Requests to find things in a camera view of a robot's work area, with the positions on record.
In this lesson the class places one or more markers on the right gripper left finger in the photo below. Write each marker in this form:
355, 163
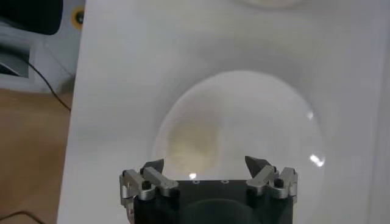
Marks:
146, 182

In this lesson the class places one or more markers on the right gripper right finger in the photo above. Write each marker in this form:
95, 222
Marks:
268, 181

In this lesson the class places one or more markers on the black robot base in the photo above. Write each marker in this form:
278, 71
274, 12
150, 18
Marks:
30, 15

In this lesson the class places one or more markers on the white round plate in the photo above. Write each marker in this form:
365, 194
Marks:
259, 121

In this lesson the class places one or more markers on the white steamed baozi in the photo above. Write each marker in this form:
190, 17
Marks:
192, 146

